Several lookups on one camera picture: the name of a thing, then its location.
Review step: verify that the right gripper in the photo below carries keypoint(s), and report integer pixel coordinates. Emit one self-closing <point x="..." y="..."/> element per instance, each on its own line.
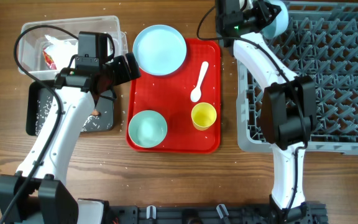
<point x="261" y="8"/>

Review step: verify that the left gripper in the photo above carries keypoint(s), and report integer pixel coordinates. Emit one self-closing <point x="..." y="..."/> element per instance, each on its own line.
<point x="124" y="74"/>

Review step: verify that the light blue bowl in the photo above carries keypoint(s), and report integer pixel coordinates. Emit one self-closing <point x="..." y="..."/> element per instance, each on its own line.
<point x="279" y="24"/>

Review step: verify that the light blue plate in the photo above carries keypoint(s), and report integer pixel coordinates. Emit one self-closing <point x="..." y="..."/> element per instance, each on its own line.
<point x="159" y="50"/>

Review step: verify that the orange carrot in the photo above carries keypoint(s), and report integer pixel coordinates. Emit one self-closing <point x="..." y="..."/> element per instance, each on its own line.
<point x="95" y="113"/>

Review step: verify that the white rice pile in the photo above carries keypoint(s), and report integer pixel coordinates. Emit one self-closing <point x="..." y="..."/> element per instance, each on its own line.
<point x="92" y="124"/>

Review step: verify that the white napkin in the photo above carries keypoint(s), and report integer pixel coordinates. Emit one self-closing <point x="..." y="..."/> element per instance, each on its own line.
<point x="61" y="51"/>

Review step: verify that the mint green bowl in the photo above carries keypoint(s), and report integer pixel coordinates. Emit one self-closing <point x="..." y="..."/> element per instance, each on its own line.
<point x="147" y="129"/>

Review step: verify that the red snack wrapper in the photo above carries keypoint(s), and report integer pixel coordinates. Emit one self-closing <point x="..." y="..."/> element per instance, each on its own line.
<point x="49" y="60"/>

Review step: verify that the white plastic spoon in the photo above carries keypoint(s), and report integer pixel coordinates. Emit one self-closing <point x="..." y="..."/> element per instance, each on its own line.
<point x="196" y="92"/>

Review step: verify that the yellow plastic cup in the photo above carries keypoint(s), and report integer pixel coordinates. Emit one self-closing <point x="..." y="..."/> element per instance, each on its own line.
<point x="203" y="116"/>

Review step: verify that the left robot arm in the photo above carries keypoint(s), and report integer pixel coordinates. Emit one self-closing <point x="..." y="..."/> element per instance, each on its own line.
<point x="36" y="193"/>

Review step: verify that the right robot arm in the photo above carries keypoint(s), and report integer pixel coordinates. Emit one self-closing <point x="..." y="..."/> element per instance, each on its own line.
<point x="288" y="112"/>

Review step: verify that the grey dishwasher rack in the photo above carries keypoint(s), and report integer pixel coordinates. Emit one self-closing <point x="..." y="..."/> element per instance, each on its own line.
<point x="322" y="42"/>

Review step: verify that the red serving tray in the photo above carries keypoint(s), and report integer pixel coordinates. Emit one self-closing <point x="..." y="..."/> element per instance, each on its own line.
<point x="170" y="96"/>

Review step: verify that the clear plastic bin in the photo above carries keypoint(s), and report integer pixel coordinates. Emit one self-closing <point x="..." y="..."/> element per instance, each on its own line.
<point x="31" y="45"/>

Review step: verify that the black plastic tray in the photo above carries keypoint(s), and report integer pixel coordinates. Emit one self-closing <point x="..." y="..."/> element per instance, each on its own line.
<point x="107" y="99"/>

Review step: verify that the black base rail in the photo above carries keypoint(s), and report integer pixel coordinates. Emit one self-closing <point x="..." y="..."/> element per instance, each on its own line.
<point x="308" y="213"/>

